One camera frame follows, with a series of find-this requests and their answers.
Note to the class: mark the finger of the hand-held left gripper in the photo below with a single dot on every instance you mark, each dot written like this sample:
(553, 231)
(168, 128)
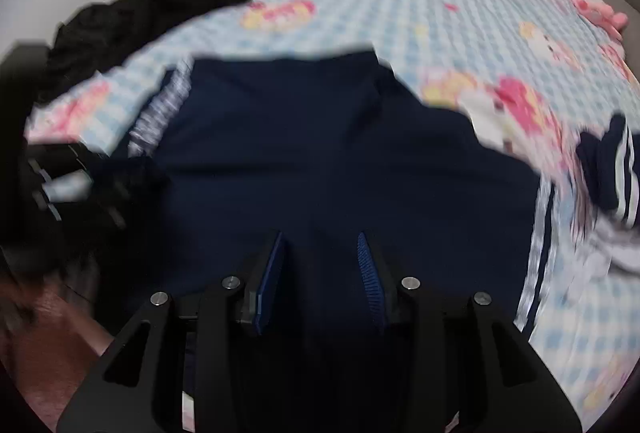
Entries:
(60, 158)
(100, 208)

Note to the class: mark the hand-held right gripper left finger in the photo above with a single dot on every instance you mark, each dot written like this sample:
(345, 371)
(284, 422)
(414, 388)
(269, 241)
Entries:
(272, 273)

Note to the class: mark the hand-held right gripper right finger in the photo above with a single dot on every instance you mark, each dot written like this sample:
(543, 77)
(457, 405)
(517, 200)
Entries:
(369, 278)

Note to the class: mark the navy white-striped pants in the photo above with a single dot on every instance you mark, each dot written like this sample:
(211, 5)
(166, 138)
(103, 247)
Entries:
(325, 153)

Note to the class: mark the person's left forearm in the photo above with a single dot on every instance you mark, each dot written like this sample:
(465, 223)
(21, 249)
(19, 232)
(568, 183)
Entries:
(50, 348)

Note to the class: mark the black garment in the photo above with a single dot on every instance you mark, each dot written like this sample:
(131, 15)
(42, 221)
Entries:
(150, 3)

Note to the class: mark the folded white grey garment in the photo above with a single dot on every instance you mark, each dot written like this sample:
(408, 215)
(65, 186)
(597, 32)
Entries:
(615, 253)

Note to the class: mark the folded navy striped garment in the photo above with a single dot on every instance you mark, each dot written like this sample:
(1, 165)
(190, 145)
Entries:
(605, 163)

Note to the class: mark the blue checkered cartoon blanket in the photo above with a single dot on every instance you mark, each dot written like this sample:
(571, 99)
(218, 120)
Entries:
(375, 3)

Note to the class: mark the pink plush toy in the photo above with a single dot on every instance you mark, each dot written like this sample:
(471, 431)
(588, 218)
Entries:
(600, 10)

